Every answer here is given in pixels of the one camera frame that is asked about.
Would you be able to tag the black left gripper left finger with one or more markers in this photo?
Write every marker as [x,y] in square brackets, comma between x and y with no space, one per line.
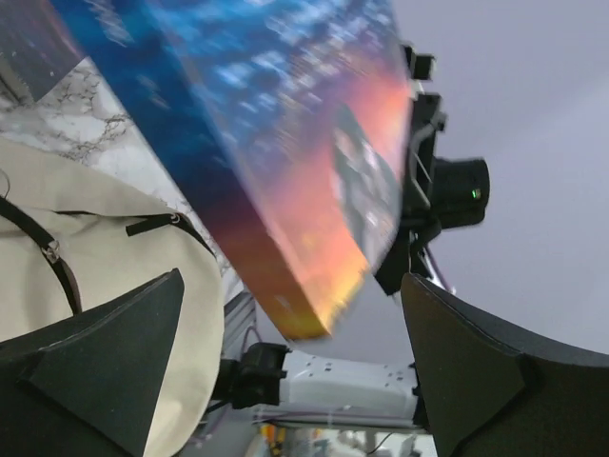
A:
[89,385]

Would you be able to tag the beige canvas student backpack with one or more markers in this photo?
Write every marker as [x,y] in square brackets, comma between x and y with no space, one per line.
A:
[74,238]

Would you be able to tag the dark purple galaxy book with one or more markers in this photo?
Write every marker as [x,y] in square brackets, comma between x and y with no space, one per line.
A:
[37,50]

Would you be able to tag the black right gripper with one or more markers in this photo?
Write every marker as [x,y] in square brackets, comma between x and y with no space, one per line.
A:
[438,194]

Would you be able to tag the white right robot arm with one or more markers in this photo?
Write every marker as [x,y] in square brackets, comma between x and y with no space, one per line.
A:
[297,384]

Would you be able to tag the Jane Eyre book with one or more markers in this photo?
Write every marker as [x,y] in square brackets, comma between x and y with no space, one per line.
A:
[283,123]

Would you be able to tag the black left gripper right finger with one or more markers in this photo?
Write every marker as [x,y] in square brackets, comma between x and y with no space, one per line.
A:
[492,388]

